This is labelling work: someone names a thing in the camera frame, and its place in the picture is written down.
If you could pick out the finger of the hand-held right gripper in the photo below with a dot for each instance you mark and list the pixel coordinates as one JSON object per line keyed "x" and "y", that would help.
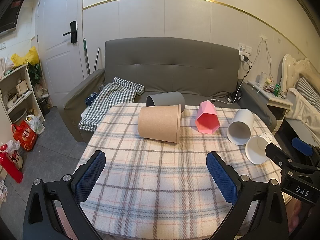
{"x": 273, "y": 152}
{"x": 302, "y": 147}

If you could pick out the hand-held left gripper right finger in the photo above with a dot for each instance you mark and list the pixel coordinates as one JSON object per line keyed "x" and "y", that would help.
{"x": 221, "y": 177}

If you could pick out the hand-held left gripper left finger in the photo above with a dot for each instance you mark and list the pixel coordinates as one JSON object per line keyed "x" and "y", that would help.
{"x": 91, "y": 177}

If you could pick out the white dotted cup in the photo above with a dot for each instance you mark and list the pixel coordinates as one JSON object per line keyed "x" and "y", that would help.
{"x": 257, "y": 150}

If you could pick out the plain white cup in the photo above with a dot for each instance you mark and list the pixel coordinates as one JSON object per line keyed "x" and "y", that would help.
{"x": 242, "y": 122}

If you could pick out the pink hexagonal cup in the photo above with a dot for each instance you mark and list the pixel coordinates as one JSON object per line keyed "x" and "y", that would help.
{"x": 207, "y": 116}

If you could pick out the brown cardboard cup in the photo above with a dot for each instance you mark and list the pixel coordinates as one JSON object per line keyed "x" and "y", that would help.
{"x": 157, "y": 123}

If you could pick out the grey cup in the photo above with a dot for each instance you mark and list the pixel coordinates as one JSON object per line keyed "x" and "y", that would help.
{"x": 170, "y": 100}

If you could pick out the person's right hand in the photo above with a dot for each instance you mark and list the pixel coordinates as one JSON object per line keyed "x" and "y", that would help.
{"x": 296, "y": 217}

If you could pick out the white bedding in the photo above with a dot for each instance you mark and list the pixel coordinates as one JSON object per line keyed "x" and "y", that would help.
{"x": 305, "y": 112}

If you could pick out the white nightstand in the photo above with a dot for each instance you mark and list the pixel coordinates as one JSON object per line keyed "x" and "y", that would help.
{"x": 277, "y": 102}

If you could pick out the plaid tablecloth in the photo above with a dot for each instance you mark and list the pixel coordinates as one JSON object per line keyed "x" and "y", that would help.
{"x": 162, "y": 180}

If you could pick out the striped pillow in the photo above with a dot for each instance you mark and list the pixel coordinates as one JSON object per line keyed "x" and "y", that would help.
{"x": 308, "y": 87}

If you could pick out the green bottle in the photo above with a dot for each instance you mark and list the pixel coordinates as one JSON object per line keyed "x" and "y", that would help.
{"x": 277, "y": 90}

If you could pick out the white cylinder container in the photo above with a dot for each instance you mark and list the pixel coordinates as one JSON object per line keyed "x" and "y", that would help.
{"x": 262, "y": 78}

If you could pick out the white plastic bag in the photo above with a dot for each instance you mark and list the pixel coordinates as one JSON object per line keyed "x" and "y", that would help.
{"x": 36, "y": 125}

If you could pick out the blue box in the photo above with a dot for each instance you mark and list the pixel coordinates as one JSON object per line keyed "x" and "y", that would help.
{"x": 91, "y": 99}

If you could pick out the red shopping bag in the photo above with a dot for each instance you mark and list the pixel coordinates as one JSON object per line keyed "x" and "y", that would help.
{"x": 25, "y": 136}

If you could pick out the cream bed headboard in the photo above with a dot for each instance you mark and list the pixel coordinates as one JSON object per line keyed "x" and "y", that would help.
{"x": 290, "y": 67}

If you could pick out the red fire extinguisher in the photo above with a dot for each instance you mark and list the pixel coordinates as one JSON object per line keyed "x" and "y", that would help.
{"x": 11, "y": 167}

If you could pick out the green checked blanket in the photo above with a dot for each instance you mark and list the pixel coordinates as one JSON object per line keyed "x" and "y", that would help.
{"x": 110, "y": 97}

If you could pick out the dark waste bin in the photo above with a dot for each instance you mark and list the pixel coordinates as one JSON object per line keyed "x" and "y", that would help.
{"x": 44, "y": 106}

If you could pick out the black charger plug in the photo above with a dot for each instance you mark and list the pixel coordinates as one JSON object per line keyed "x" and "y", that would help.
{"x": 245, "y": 58}

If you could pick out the white door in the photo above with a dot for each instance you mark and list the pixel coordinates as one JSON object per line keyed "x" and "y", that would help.
{"x": 57, "y": 67}

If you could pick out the metal pole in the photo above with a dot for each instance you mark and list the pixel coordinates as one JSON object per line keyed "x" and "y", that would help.
{"x": 96, "y": 60}

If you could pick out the green plant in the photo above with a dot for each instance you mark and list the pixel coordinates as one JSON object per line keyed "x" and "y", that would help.
{"x": 35, "y": 73}

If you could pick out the white storage shelf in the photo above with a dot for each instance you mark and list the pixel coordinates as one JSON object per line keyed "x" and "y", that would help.
{"x": 23, "y": 80}

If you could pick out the grey sofa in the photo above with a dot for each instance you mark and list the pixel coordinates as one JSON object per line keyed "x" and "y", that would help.
{"x": 170, "y": 67}

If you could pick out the yellow plastic bag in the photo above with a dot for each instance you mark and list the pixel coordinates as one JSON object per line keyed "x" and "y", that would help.
{"x": 27, "y": 56}

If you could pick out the black television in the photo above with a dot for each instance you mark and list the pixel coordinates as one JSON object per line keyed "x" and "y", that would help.
{"x": 11, "y": 7}

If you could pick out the white wall socket panel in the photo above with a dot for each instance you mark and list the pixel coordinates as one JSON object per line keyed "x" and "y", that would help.
{"x": 245, "y": 48}

